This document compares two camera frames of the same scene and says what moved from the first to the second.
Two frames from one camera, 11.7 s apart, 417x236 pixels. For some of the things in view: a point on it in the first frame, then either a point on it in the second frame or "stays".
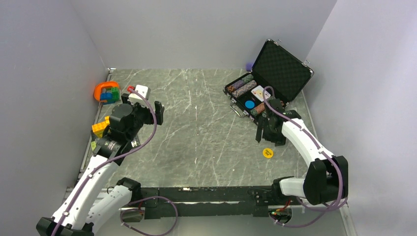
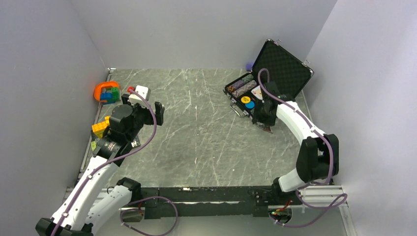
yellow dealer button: x=268 y=153 → x=245 y=99
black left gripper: x=150 y=119 stays
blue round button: x=250 y=104 stays
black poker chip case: x=276 y=67 stays
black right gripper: x=279 y=140 → x=257 y=115
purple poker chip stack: x=238 y=84 stays
